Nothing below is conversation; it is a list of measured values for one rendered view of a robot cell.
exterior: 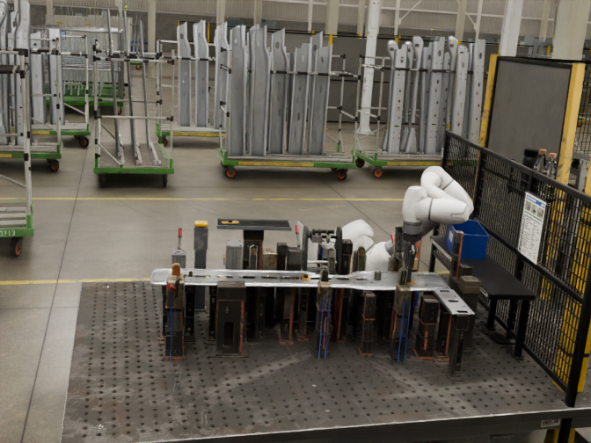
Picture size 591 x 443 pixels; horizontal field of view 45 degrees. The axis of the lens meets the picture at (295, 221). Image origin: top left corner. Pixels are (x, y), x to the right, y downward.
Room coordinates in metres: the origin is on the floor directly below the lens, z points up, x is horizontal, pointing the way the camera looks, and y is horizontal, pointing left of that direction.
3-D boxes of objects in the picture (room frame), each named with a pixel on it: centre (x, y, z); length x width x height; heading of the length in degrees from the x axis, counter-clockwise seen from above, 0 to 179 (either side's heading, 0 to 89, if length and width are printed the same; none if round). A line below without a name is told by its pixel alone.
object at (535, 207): (3.17, -1.09, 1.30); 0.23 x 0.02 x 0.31; 8
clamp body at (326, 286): (2.97, -0.15, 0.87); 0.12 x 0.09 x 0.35; 8
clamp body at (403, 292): (2.98, -0.50, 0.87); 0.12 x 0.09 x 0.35; 8
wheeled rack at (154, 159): (9.73, 2.32, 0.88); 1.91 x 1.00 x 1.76; 15
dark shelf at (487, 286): (3.45, -0.93, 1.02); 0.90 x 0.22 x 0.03; 8
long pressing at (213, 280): (3.12, -0.05, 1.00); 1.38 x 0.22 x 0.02; 98
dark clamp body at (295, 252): (3.32, -0.01, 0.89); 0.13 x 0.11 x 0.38; 8
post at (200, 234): (3.40, 0.47, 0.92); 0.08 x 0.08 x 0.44; 8
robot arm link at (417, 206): (3.14, -0.55, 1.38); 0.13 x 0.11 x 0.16; 72
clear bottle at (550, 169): (3.28, -1.17, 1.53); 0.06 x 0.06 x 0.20
